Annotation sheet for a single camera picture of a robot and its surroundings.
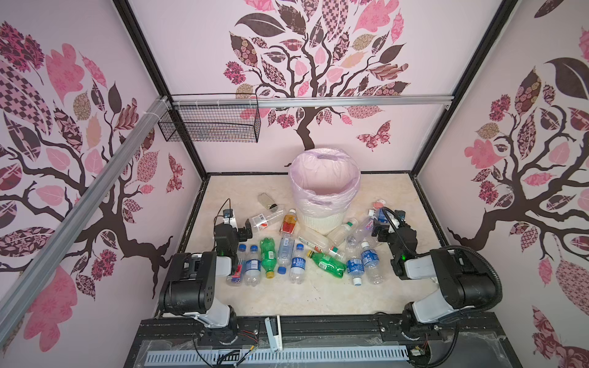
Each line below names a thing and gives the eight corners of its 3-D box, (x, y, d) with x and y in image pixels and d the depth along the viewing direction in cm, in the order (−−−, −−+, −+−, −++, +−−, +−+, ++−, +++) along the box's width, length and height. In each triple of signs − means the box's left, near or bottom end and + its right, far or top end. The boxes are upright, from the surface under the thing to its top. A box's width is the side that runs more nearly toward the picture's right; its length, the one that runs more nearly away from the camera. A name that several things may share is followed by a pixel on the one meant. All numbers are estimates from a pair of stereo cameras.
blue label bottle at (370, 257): (365, 284, 84) (368, 280, 81) (358, 245, 95) (360, 240, 91) (381, 284, 84) (385, 280, 81) (372, 245, 95) (375, 239, 91)
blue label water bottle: (243, 286, 83) (242, 283, 81) (249, 247, 93) (248, 244, 91) (259, 286, 83) (258, 283, 81) (263, 247, 93) (262, 244, 91)
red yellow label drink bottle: (280, 235, 98) (279, 229, 94) (287, 214, 105) (286, 207, 101) (292, 237, 97) (291, 231, 93) (298, 216, 104) (298, 209, 101)
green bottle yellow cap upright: (262, 279, 86) (261, 275, 82) (262, 244, 95) (260, 238, 92) (277, 277, 86) (276, 273, 82) (275, 242, 96) (274, 237, 92)
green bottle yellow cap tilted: (304, 264, 90) (304, 259, 86) (309, 253, 93) (309, 248, 89) (342, 279, 86) (344, 275, 82) (346, 267, 89) (348, 263, 85)
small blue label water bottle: (290, 284, 85) (290, 280, 81) (291, 248, 94) (291, 243, 91) (305, 284, 85) (305, 280, 81) (305, 248, 94) (305, 243, 91)
